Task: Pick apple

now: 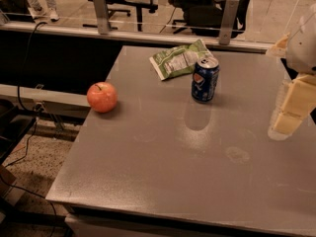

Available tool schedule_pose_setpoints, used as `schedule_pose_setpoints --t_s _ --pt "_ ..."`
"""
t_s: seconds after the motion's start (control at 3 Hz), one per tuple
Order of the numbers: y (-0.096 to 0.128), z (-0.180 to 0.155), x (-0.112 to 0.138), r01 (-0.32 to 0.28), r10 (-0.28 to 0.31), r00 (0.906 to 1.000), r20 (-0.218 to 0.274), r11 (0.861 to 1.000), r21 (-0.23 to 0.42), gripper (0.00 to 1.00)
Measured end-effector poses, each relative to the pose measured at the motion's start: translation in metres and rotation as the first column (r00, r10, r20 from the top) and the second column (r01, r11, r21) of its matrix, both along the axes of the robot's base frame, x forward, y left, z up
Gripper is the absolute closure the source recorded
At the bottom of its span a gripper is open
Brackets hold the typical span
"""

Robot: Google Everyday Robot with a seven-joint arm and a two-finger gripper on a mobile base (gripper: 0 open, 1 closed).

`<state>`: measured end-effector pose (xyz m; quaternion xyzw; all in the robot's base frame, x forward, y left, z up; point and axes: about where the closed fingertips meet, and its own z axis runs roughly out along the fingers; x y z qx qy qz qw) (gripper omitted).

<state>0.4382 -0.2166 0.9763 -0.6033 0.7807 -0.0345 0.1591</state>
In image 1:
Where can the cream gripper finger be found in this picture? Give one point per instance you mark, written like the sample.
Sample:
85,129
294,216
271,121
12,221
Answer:
278,49
295,101

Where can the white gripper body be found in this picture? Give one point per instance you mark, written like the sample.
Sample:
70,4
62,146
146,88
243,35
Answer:
303,51

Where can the red apple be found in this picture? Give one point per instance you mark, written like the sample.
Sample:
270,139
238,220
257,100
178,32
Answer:
102,97

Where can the blue soda can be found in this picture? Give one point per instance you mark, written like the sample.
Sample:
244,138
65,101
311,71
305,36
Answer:
205,79

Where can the green chip bag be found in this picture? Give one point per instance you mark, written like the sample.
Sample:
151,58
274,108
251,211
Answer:
179,60

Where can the black office chair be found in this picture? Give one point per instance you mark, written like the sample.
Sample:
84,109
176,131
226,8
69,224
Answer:
131,0

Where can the glass barrier rail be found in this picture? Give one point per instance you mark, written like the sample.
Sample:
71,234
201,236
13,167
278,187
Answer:
154,39

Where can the right metal bracket post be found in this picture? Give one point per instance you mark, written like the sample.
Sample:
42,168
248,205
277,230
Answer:
228,20

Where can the metal bracket post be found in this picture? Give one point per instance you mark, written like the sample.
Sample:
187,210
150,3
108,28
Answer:
102,16
228,20

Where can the left metal bracket post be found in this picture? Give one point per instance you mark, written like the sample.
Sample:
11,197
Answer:
102,16

